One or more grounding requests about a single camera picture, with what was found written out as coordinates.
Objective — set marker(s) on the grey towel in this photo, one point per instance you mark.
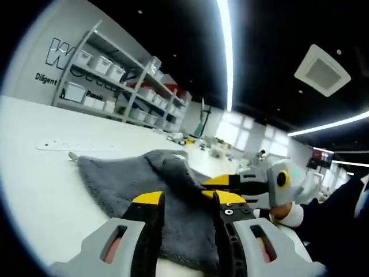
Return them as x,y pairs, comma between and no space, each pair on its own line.
121,184

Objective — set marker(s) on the person's right hand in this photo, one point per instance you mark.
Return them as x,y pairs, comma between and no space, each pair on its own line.
281,213

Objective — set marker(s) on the short ceiling light strip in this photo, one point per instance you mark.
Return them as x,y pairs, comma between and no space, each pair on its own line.
325,124

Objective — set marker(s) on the green and black stand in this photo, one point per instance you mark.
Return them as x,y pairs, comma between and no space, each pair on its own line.
200,127

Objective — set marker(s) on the yellow and black table clutter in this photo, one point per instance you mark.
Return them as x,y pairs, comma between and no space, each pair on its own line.
187,140

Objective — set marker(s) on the ceiling air conditioner vent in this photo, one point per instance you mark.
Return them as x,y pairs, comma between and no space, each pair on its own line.
323,70

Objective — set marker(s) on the long ceiling light strip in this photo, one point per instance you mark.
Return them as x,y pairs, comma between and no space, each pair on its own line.
229,57

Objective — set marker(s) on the grey metal shelving rack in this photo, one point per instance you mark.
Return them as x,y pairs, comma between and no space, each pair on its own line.
137,88

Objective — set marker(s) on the group of white storage bins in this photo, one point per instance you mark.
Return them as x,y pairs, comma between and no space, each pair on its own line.
101,65

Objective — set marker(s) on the red wall screen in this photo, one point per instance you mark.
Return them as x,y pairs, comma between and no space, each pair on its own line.
321,157

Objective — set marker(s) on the wall lettering sign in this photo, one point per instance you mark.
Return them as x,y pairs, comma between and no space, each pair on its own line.
54,53

